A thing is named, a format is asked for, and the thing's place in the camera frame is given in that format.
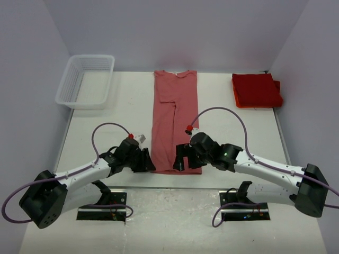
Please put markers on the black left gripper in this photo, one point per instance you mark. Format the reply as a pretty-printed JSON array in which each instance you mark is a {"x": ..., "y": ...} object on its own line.
[{"x": 145, "y": 164}]

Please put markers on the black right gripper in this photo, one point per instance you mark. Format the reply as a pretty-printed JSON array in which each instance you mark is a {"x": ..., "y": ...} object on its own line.
[{"x": 185, "y": 150}]

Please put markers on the pink t shirt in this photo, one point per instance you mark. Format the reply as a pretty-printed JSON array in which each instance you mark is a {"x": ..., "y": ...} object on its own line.
[{"x": 175, "y": 106}]

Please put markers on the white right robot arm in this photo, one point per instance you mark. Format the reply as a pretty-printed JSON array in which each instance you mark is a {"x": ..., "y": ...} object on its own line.
[{"x": 303, "y": 188}]

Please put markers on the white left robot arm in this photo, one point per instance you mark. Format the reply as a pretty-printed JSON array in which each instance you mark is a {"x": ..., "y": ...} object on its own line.
[{"x": 52, "y": 195}]

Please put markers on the folded dark red t shirt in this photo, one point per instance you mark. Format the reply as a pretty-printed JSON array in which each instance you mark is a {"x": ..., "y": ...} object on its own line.
[{"x": 255, "y": 79}]

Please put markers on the white plastic basket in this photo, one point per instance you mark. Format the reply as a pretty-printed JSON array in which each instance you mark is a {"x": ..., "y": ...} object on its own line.
[{"x": 86, "y": 82}]

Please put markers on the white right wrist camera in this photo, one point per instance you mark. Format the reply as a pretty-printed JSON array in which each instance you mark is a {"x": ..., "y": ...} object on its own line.
[{"x": 193, "y": 132}]

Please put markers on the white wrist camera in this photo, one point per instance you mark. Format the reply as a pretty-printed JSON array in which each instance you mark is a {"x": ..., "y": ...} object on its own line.
[
  {"x": 140, "y": 138},
  {"x": 193, "y": 132}
]

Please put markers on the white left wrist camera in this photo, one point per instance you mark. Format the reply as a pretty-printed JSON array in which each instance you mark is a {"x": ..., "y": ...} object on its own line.
[{"x": 140, "y": 138}]

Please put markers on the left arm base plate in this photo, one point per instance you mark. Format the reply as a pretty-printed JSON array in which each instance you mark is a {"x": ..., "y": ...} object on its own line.
[{"x": 119, "y": 213}]

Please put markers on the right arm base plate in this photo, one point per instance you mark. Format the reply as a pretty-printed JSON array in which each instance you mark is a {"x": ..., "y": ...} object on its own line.
[{"x": 238, "y": 212}]

